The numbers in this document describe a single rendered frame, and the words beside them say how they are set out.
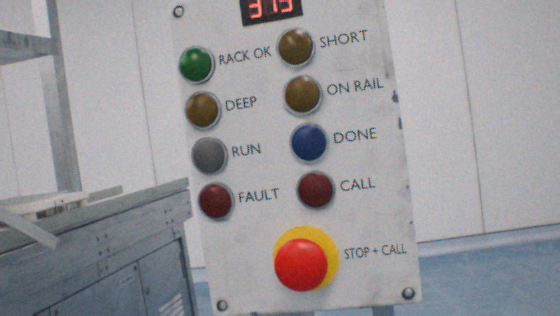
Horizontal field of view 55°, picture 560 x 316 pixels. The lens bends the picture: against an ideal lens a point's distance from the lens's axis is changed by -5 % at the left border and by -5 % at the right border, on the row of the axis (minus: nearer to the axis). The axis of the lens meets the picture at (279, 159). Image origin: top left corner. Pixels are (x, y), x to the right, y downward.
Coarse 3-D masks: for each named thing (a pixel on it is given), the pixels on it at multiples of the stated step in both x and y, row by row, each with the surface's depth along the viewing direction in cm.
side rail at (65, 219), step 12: (180, 180) 195; (144, 192) 168; (156, 192) 176; (168, 192) 185; (96, 204) 142; (108, 204) 148; (120, 204) 154; (132, 204) 160; (60, 216) 126; (72, 216) 131; (84, 216) 136; (12, 228) 111; (48, 228) 122; (60, 228) 126; (0, 240) 107; (12, 240) 110; (24, 240) 113
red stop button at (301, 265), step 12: (300, 240) 41; (288, 252) 41; (300, 252) 41; (312, 252) 41; (276, 264) 42; (288, 264) 41; (300, 264) 41; (312, 264) 41; (324, 264) 41; (276, 276) 42; (288, 276) 41; (300, 276) 41; (312, 276) 41; (324, 276) 41; (288, 288) 42; (300, 288) 41; (312, 288) 41
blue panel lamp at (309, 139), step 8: (304, 128) 42; (312, 128) 42; (296, 136) 42; (304, 136) 42; (312, 136) 42; (320, 136) 42; (296, 144) 42; (304, 144) 42; (312, 144) 42; (320, 144) 42; (296, 152) 43; (304, 152) 42; (312, 152) 42; (320, 152) 42
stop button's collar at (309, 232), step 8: (288, 232) 44; (296, 232) 43; (304, 232) 43; (312, 232) 43; (320, 232) 43; (280, 240) 44; (288, 240) 44; (312, 240) 43; (320, 240) 43; (328, 240) 43; (328, 248) 43; (336, 248) 43; (360, 248) 43; (368, 248) 43; (328, 256) 43; (336, 256) 43; (352, 256) 43; (328, 264) 43; (336, 264) 43; (328, 272) 43; (328, 280) 43
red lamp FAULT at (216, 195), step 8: (208, 192) 44; (216, 192) 44; (224, 192) 44; (200, 200) 45; (208, 200) 44; (216, 200) 44; (224, 200) 44; (208, 208) 44; (216, 208) 44; (224, 208) 44; (208, 216) 45; (216, 216) 44
